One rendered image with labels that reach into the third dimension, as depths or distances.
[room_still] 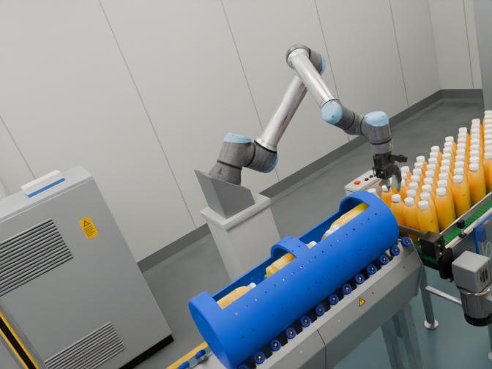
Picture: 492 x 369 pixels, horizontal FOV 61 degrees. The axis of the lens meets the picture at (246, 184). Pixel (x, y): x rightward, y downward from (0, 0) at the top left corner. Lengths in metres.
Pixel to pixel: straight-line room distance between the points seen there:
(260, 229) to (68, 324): 1.48
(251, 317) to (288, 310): 0.15
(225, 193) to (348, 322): 0.93
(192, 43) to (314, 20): 1.55
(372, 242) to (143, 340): 2.09
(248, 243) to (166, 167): 2.12
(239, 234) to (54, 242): 1.21
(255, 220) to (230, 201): 0.19
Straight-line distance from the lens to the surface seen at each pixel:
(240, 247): 2.38
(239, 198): 2.32
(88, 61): 4.12
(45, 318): 3.12
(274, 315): 1.55
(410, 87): 6.37
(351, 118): 1.90
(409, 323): 2.23
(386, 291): 1.94
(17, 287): 3.02
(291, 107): 2.37
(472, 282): 2.02
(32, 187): 2.99
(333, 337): 1.80
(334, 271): 1.67
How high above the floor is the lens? 2.09
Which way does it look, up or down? 22 degrees down
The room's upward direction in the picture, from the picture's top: 20 degrees counter-clockwise
